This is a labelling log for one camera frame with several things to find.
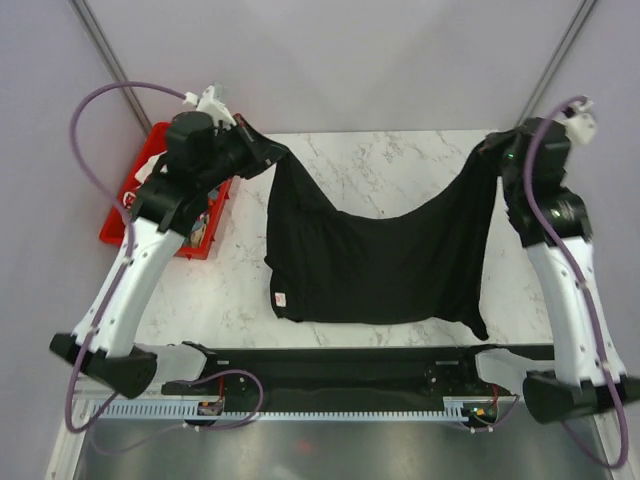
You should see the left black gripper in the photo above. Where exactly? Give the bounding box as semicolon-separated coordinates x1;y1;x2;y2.
197;114;287;192

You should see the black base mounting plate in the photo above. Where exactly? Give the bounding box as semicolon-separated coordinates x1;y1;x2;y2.
161;345;508;411

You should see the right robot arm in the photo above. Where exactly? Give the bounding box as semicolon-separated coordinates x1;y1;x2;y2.
457;118;639;424

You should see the left aluminium frame post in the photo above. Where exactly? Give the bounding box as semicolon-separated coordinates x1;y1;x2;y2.
68;0;152;134

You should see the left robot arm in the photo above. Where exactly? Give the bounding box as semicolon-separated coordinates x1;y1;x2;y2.
49;112;291;399

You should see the grey-blue t-shirt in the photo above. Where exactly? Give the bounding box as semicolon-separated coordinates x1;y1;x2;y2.
183;187;221;248

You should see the white slotted cable duct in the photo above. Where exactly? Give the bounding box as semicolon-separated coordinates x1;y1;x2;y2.
99;397;496;422

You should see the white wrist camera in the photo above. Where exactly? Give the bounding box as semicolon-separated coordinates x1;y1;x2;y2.
182;83;237;129
562;99;597;146

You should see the red coca-cola t-shirt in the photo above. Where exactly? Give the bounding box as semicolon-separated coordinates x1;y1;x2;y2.
121;178;144;211

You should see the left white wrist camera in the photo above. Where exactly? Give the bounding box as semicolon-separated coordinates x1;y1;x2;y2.
182;83;237;129

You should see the black t-shirt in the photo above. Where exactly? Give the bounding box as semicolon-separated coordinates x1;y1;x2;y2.
265;145;497;341

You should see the red plastic bin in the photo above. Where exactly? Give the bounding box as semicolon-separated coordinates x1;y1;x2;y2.
119;122;234;260

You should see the aluminium frame post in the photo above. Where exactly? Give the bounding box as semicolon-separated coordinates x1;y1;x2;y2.
68;0;152;134
515;0;600;124

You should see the right aluminium frame post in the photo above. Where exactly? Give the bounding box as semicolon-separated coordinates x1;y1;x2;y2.
515;0;600;124

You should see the white t-shirt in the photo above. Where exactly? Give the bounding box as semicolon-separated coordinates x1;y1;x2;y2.
134;152;163;184

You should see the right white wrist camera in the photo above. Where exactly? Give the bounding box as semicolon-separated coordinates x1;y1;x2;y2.
562;99;597;146

